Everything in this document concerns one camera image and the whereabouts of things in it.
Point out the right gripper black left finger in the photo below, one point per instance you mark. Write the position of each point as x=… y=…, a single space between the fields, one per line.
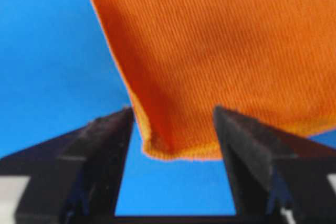
x=76 y=174

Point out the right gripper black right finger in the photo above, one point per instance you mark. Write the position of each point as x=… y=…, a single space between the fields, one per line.
x=275 y=176

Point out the orange towel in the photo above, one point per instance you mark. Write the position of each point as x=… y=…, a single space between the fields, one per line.
x=273 y=60

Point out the blue table mat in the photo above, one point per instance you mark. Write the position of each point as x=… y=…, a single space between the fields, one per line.
x=58 y=73

